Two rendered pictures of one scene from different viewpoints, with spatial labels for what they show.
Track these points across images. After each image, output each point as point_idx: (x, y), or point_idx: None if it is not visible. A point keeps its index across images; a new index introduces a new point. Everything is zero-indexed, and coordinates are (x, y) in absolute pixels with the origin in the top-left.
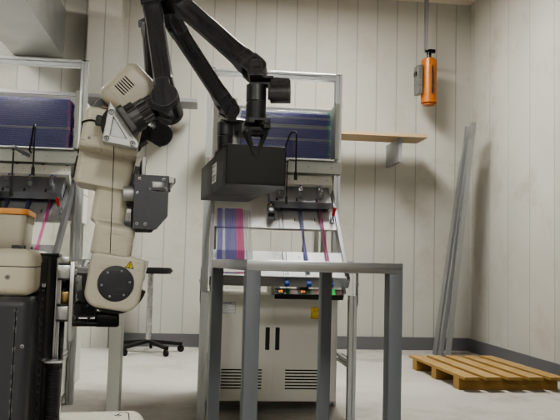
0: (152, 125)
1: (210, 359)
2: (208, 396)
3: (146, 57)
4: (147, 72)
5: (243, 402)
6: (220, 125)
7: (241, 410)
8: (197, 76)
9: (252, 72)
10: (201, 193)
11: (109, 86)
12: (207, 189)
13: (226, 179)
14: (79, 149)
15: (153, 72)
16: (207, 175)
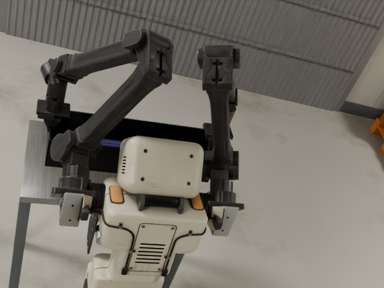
0: (88, 153)
1: (22, 258)
2: (19, 278)
3: (135, 103)
4: (124, 114)
5: (178, 268)
6: (63, 89)
7: (172, 271)
8: (97, 67)
9: (237, 102)
10: (50, 162)
11: (200, 185)
12: (105, 168)
13: (208, 180)
14: (176, 252)
15: (229, 152)
16: (98, 155)
